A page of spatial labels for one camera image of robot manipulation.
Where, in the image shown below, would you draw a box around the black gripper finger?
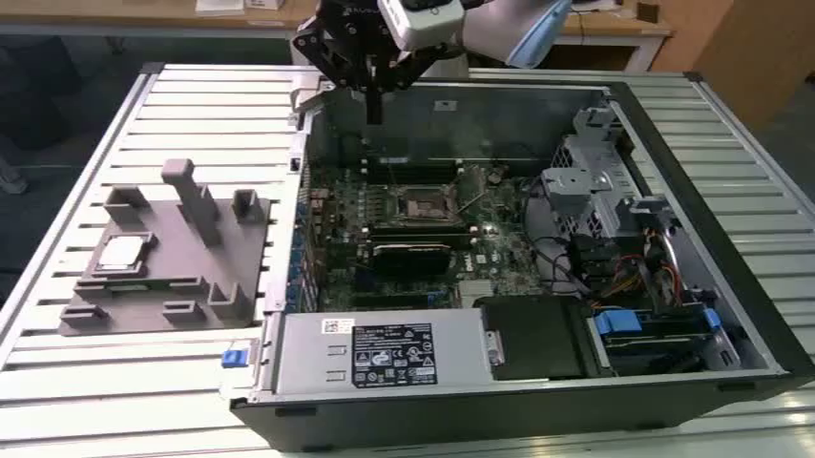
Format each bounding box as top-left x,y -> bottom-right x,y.
291,17 -> 377,126
375,43 -> 447,126

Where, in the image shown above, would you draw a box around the silver CPU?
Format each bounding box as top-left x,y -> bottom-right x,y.
97,236 -> 154,269

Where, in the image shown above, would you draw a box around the CPU socket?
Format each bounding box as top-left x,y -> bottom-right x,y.
394,185 -> 462,226

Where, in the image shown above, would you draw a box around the black RAM slot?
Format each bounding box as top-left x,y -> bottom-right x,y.
362,171 -> 465,186
362,158 -> 465,173
369,235 -> 477,247
367,223 -> 478,237

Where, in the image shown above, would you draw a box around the metal socket cover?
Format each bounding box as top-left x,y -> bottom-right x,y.
450,163 -> 493,212

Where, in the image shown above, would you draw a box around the grey metal drive cage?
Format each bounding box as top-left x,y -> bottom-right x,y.
541,107 -> 645,239

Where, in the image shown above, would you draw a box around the green motherboard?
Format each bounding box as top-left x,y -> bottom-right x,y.
305,161 -> 562,311

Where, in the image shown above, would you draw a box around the black graphics card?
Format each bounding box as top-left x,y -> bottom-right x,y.
373,241 -> 454,278

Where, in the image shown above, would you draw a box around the black office chair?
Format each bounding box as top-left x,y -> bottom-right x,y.
0,35 -> 85,149

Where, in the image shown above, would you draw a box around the grey parts rack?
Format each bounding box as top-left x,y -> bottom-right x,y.
57,158 -> 274,338

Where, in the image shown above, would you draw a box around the silver chipset heatsink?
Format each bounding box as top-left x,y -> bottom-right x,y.
459,280 -> 495,306

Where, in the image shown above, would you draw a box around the wooden cabinet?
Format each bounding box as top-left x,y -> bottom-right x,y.
653,0 -> 815,130

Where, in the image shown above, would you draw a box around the white chair foot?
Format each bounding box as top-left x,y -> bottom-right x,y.
0,136 -> 31,195

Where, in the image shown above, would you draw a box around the green RAM stick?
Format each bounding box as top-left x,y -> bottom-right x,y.
105,280 -> 174,293

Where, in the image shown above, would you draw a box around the black plastic shroud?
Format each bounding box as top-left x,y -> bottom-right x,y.
477,295 -> 605,382

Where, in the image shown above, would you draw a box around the blue disk carrier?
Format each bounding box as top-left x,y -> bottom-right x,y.
594,309 -> 642,336

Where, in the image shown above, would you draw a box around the silver power supply unit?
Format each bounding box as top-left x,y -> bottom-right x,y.
270,307 -> 498,397

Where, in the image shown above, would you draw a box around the black open PC case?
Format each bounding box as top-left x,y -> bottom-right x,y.
219,73 -> 815,454

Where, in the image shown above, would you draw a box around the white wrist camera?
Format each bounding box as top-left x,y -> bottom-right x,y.
377,0 -> 470,52

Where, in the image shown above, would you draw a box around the black wire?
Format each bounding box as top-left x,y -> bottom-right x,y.
526,233 -> 587,295

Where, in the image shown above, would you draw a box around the orange wire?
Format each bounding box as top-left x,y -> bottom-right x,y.
589,255 -> 642,306

